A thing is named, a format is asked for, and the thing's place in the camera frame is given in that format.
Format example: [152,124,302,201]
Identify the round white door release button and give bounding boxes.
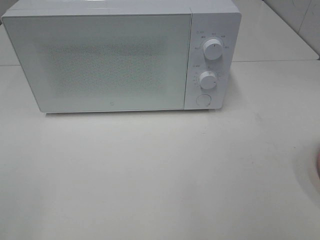
[196,94,212,109]

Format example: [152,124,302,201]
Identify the white timer knob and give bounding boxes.
[199,71,218,90]

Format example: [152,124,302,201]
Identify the pink round plate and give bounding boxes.
[316,153,320,179]

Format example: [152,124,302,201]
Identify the white upper power knob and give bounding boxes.
[202,37,224,61]

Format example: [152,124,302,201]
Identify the white microwave oven body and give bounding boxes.
[1,0,242,112]

